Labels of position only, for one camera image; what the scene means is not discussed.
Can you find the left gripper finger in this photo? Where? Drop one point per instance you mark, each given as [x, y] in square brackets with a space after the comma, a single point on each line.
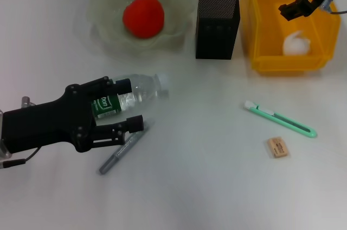
[135, 124]

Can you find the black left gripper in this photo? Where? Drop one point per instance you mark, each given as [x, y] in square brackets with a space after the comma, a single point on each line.
[48, 124]

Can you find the green label water bottle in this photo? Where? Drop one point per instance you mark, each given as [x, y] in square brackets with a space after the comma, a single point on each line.
[146, 89]

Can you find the white paper ball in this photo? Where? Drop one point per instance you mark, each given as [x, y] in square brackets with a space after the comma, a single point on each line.
[296, 44]

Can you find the grey marker pen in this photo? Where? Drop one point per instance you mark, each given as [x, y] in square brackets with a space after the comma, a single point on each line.
[114, 159]

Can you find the red-orange fruit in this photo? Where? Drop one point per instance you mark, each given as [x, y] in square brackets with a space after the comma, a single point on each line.
[143, 17]

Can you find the mint green utility knife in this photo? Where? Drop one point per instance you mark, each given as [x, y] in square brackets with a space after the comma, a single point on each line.
[260, 112]

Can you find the beige eraser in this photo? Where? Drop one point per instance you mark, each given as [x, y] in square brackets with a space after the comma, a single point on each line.
[277, 147]

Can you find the pale green glass fruit bowl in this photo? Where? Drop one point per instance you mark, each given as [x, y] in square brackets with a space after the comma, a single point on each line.
[108, 37]

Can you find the black mesh pen holder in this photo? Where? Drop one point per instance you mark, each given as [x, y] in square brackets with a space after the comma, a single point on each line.
[217, 37]

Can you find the yellow plastic bin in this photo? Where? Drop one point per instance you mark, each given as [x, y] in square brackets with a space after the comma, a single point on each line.
[271, 24]

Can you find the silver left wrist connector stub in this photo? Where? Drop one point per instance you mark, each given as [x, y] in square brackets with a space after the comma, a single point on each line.
[27, 102]

